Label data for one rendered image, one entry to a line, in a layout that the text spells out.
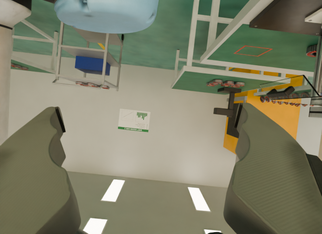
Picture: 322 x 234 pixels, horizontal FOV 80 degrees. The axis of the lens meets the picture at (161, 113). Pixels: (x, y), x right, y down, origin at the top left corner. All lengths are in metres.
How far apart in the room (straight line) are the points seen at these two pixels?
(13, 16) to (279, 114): 4.50
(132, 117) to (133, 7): 5.56
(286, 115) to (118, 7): 4.52
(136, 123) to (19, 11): 5.56
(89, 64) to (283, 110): 3.73
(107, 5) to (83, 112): 5.90
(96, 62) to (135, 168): 3.80
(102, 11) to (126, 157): 5.78
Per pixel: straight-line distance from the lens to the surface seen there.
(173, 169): 6.00
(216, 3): 1.77
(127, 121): 5.78
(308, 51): 1.28
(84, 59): 3.06
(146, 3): 0.24
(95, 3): 0.22
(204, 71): 2.04
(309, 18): 0.91
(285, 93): 0.75
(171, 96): 5.72
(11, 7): 0.23
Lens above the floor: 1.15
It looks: 2 degrees up
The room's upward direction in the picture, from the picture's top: 174 degrees counter-clockwise
